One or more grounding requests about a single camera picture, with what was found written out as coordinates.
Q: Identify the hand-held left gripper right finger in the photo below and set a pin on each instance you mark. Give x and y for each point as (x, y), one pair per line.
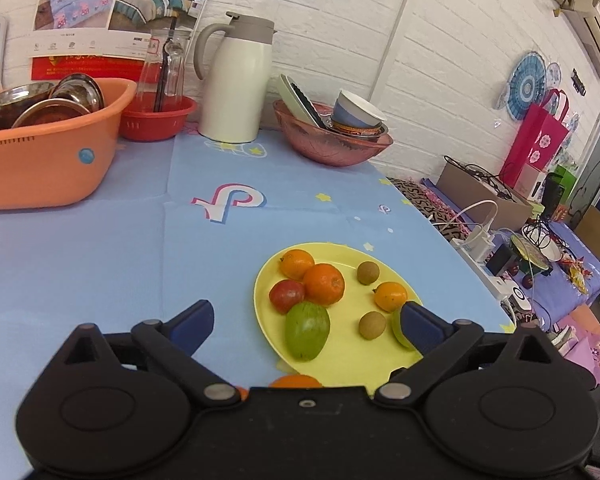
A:
(421, 329)

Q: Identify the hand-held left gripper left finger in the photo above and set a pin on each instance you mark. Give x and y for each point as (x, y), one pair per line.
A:
(195, 326)

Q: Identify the green mango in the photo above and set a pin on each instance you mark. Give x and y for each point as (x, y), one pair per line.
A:
(307, 331)
(398, 335)

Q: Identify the orange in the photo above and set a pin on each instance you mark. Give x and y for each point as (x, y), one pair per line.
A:
(295, 382)
(323, 284)
(296, 264)
(240, 394)
(391, 296)

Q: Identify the brown kiwi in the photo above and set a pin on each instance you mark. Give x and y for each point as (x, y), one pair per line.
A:
(368, 273)
(371, 325)

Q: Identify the yellow plastic plate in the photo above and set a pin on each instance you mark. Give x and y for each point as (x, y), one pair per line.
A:
(350, 360)

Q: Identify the white power strip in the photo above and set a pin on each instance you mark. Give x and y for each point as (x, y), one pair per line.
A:
(495, 282)

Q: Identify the white round device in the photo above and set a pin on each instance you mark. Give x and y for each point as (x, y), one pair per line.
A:
(516, 296)

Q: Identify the white charger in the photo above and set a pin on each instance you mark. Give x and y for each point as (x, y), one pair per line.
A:
(480, 242)

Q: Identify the black power adapter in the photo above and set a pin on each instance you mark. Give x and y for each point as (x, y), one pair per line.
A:
(500, 260)

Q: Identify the blue printed tablecloth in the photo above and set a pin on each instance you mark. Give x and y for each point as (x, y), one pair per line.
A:
(105, 260)

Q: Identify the leopard print cloth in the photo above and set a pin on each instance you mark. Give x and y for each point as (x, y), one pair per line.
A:
(420, 195)

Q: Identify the purple floral cloth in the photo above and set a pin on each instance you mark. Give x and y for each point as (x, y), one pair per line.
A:
(560, 295)

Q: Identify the cardboard box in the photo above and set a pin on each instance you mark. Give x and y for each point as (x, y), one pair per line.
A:
(470, 190)

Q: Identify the black speaker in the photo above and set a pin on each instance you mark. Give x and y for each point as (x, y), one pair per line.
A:
(552, 195)

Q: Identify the red plastic basket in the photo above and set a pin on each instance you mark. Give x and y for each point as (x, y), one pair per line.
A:
(155, 125)

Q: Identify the pink glass bowl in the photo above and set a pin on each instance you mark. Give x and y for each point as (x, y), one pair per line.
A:
(325, 147)

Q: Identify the patterned shallow bowl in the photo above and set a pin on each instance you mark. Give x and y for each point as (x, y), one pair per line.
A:
(360, 132)

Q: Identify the orange plastic basin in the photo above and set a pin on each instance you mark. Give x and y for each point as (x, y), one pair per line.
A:
(45, 170)

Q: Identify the red gift bag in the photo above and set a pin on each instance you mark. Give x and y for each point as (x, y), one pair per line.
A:
(535, 145)

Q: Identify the blue and white bowl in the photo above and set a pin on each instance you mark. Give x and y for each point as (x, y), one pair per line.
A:
(355, 110)

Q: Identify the white thermos jug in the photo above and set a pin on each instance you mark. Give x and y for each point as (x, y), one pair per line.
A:
(235, 90)

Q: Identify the steel bowl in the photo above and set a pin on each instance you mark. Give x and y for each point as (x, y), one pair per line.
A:
(50, 112)
(77, 92)
(10, 105)

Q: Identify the glass pitcher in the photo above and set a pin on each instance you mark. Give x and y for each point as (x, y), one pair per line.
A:
(152, 70)

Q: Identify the blue round fan decoration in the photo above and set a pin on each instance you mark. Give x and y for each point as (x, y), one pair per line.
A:
(525, 87)

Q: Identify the wall poster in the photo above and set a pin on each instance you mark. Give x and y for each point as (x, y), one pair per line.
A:
(80, 25)

